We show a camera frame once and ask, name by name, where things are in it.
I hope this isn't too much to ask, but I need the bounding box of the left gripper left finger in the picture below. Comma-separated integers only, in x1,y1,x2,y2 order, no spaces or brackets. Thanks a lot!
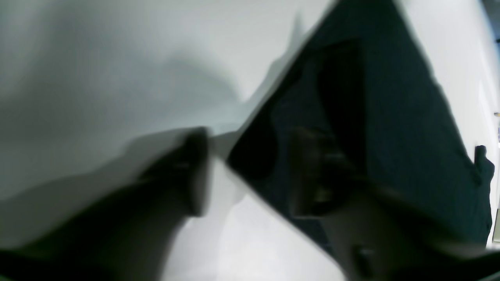
1,127,210,281

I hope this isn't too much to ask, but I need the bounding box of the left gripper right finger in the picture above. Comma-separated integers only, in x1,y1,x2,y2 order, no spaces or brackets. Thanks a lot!
289,127,499,281

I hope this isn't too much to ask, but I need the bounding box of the black T-shirt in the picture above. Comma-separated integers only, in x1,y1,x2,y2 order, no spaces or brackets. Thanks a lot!
227,0,494,257

